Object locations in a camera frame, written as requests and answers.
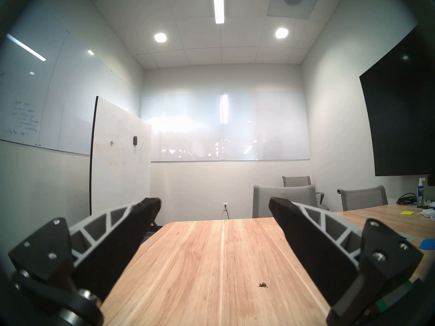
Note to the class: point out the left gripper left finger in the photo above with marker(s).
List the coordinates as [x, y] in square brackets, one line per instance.
[102, 247]

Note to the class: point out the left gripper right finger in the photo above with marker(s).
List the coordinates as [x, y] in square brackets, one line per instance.
[323, 247]

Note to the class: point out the blue plastic fly swatter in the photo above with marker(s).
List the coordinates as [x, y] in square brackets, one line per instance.
[428, 243]

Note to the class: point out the grey mesh office chair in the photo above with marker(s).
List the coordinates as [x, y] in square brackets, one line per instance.
[363, 198]
[285, 199]

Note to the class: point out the grey armrest office chair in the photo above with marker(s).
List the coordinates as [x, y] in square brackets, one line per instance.
[297, 181]

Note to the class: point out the freestanding whiteboard with black stand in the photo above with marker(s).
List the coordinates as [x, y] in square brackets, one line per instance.
[119, 165]

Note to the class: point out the yellow sticky note pad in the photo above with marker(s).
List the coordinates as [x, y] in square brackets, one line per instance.
[407, 213]

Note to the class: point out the white power adapter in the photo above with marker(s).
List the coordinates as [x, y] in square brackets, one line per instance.
[428, 212]

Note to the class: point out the whiteboard cleaner spray bottle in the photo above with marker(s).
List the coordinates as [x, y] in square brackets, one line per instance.
[420, 194]

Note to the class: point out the round recessed ceiling light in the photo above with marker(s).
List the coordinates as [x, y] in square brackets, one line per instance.
[281, 33]
[160, 37]

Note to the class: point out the long linear ceiling light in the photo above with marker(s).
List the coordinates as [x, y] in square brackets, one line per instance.
[219, 6]

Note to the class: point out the wide glass wall whiteboard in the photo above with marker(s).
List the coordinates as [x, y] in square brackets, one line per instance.
[255, 125]

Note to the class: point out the wall whiteboard with blue writing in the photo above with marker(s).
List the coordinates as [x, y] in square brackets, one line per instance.
[51, 108]

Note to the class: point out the large black wall screen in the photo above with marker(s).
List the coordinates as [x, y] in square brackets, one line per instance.
[401, 118]

